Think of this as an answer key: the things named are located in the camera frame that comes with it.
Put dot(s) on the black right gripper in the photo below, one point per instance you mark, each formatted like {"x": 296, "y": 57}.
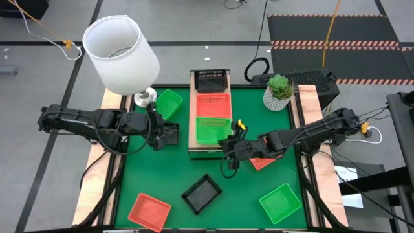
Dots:
{"x": 242, "y": 149}

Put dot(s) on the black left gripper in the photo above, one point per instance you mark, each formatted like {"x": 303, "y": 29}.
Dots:
{"x": 153, "y": 124}

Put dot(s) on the black slotted plastic basket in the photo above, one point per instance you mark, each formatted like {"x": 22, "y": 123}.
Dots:
{"x": 211, "y": 81}
{"x": 171, "y": 134}
{"x": 201, "y": 194}

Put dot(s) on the red slotted plastic basket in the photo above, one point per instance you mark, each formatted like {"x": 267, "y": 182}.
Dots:
{"x": 149, "y": 212}
{"x": 260, "y": 163}
{"x": 213, "y": 106}

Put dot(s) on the green slotted plastic basket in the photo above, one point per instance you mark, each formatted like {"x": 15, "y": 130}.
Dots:
{"x": 211, "y": 131}
{"x": 169, "y": 103}
{"x": 280, "y": 203}

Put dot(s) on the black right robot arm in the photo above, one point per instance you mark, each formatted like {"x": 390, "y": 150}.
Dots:
{"x": 323, "y": 127}

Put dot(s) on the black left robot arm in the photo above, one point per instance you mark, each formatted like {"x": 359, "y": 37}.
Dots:
{"x": 81, "y": 121}

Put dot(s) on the yellow tag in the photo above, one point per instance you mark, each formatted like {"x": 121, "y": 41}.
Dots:
{"x": 241, "y": 124}

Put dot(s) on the silver lamp base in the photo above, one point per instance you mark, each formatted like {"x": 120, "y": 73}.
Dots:
{"x": 145, "y": 97}

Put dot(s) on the wooden sorting box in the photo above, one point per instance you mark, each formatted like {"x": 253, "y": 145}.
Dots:
{"x": 192, "y": 142}

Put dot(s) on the white patterned plant pot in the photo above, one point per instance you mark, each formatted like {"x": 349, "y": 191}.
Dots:
{"x": 275, "y": 103}

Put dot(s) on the green table mat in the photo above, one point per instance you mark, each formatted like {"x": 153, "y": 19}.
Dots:
{"x": 161, "y": 181}

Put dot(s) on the white lamp shade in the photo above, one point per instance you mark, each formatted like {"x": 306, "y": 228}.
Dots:
{"x": 126, "y": 64}

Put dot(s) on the green succulent plant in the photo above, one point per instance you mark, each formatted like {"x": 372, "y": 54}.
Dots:
{"x": 279, "y": 85}

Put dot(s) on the light wooden side board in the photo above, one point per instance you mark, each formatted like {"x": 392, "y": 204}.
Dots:
{"x": 323, "y": 174}
{"x": 93, "y": 181}

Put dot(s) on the black perforated computer case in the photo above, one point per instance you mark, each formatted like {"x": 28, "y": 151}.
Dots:
{"x": 310, "y": 79}

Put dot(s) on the white paper sheet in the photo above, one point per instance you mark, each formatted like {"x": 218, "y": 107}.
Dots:
{"x": 352, "y": 200}

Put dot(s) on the black mat with striped edge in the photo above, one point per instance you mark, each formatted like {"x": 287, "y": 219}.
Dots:
{"x": 333, "y": 29}
{"x": 355, "y": 64}

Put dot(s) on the black cart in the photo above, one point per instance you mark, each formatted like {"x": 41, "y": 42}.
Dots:
{"x": 381, "y": 181}

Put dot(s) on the grey floor object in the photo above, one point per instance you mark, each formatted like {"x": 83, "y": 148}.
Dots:
{"x": 8, "y": 70}

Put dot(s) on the black desk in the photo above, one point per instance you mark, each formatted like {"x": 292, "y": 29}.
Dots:
{"x": 402, "y": 129}

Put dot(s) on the black floor box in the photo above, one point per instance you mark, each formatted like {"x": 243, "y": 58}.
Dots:
{"x": 22, "y": 8}

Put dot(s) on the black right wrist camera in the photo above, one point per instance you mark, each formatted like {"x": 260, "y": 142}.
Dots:
{"x": 233, "y": 164}

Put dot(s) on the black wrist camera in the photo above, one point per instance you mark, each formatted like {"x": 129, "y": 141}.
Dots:
{"x": 158, "y": 144}
{"x": 233, "y": 164}

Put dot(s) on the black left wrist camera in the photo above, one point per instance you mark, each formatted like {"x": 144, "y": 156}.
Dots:
{"x": 158, "y": 144}

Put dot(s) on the black frame strut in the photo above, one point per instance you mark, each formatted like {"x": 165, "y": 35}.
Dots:
{"x": 103, "y": 197}
{"x": 318, "y": 200}

